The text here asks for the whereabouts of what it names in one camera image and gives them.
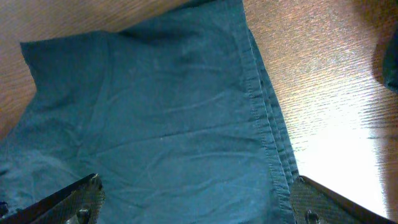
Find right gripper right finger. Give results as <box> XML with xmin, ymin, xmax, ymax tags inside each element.
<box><xmin>290</xmin><ymin>175</ymin><xmax>395</xmax><ymax>224</ymax></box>

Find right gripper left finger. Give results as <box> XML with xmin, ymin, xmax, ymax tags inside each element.
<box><xmin>1</xmin><ymin>174</ymin><xmax>105</xmax><ymax>224</ymax></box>

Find navy blue shorts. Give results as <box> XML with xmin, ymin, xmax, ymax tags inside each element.
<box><xmin>1</xmin><ymin>1</ymin><xmax>297</xmax><ymax>223</ymax></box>

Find black garment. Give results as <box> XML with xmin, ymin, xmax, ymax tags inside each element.
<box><xmin>382</xmin><ymin>30</ymin><xmax>398</xmax><ymax>93</ymax></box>

